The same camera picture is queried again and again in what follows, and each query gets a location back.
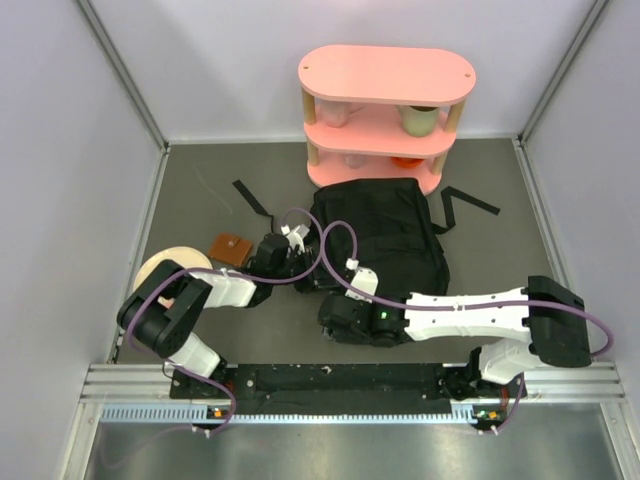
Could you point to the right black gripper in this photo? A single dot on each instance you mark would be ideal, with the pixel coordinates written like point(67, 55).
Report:
point(332, 333)

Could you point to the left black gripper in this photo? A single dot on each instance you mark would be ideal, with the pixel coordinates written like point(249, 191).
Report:
point(320, 282)

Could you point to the black student backpack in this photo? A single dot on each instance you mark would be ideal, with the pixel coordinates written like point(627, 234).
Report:
point(390, 231)

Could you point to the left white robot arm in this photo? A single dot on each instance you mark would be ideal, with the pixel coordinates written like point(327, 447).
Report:
point(174, 286)

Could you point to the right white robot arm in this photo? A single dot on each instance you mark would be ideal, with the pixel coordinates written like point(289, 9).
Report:
point(538, 325)

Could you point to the brown leather wallet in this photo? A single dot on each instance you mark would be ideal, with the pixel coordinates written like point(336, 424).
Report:
point(230, 249)

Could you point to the cream floral plate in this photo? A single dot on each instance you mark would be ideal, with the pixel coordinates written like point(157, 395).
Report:
point(186, 257)

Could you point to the clear glass cup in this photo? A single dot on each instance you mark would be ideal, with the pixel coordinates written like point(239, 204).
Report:
point(355, 161)

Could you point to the pink mug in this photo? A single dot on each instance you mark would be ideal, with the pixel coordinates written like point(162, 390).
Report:
point(337, 114)

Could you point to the orange bowl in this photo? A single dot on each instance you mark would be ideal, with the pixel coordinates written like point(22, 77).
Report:
point(406, 163)

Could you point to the pink three-tier shelf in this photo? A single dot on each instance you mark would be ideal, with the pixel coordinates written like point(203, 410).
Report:
point(381, 78)

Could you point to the green mug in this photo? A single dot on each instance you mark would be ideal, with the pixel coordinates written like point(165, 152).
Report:
point(418, 121)

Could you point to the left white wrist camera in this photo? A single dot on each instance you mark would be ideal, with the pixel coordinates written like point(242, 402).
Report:
point(295, 236)

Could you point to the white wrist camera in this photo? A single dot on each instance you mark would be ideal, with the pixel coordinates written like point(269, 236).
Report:
point(363, 284)
point(295, 236)

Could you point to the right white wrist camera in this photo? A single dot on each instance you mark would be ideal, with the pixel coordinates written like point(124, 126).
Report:
point(363, 284)

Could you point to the grey cable duct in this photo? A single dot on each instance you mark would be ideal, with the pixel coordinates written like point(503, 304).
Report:
point(199, 413)

